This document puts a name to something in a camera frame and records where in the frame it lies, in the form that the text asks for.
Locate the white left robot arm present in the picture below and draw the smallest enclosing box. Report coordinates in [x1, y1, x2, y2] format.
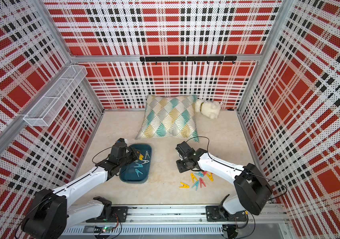
[16, 138, 143, 239]

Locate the black wall hook rail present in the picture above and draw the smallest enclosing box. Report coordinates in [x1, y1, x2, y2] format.
[139, 56, 238, 63]

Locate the green circuit board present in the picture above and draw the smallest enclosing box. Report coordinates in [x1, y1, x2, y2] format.
[94, 226, 115, 234]

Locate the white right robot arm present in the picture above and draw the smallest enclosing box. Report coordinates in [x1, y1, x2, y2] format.
[176, 141, 272, 220]

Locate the patterned teal gold pillow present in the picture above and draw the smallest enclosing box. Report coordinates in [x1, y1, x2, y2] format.
[136, 95, 199, 142]

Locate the white wire mesh shelf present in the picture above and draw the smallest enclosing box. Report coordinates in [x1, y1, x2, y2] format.
[23, 65, 87, 127]

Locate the dark teal storage box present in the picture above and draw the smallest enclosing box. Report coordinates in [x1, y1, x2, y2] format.
[119, 143, 152, 184]

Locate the teal clothespin front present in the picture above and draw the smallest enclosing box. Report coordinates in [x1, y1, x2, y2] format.
[192, 181, 199, 191]

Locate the white plush teddy bear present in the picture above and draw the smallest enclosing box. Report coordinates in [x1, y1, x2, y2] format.
[196, 99, 221, 119]

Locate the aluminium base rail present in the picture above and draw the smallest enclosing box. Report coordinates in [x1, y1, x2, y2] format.
[62, 204, 293, 239]

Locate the red clothespin front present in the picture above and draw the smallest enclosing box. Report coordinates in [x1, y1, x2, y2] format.
[199, 178, 206, 188]

